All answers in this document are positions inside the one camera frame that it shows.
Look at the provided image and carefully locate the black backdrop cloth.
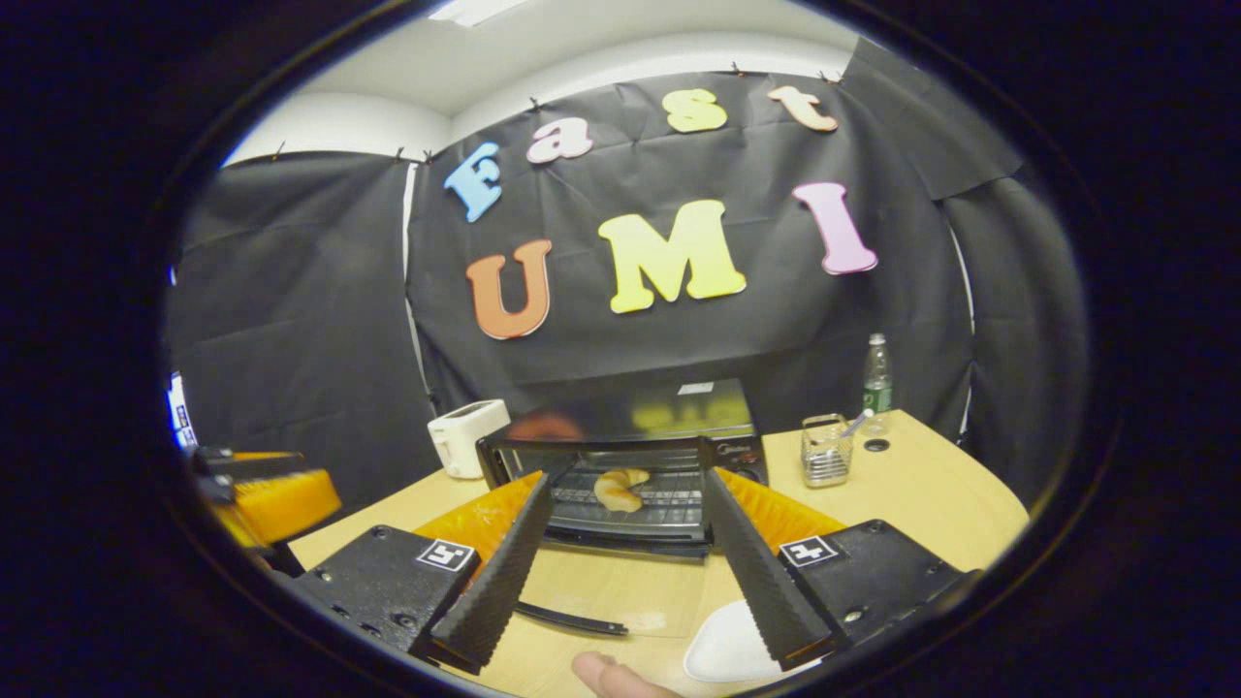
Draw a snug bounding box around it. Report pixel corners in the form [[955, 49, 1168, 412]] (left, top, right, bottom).
[[165, 37, 1092, 515]]

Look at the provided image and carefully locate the black electric oven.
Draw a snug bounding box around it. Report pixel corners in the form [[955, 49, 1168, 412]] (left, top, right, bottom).
[[475, 378, 772, 638]]

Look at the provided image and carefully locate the metal wire utensil holder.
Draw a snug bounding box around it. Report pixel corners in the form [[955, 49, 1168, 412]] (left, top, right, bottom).
[[801, 414, 855, 489]]

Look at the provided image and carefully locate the golden croissant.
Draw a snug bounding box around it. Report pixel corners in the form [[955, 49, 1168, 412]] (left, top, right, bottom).
[[593, 468, 652, 514]]

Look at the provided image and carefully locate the clear green-label water bottle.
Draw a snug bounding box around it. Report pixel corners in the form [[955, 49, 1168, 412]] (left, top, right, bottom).
[[863, 333, 894, 437]]

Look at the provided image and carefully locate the long ceiling light panel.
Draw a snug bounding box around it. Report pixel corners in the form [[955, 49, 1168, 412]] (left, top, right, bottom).
[[429, 0, 529, 28]]

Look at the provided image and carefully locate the printed wall poster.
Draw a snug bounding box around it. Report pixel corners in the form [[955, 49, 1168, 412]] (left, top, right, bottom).
[[167, 370, 200, 452]]

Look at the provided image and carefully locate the white square plate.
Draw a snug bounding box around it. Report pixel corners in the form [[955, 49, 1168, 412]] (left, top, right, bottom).
[[683, 599, 825, 683]]

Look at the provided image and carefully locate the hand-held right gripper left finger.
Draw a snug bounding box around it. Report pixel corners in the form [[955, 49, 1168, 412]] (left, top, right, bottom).
[[291, 470, 557, 677]]

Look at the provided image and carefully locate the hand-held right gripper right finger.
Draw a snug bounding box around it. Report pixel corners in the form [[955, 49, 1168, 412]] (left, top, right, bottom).
[[701, 467, 980, 672]]

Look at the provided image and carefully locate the white toaster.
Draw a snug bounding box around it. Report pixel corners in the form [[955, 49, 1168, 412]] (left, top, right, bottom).
[[428, 398, 512, 480]]

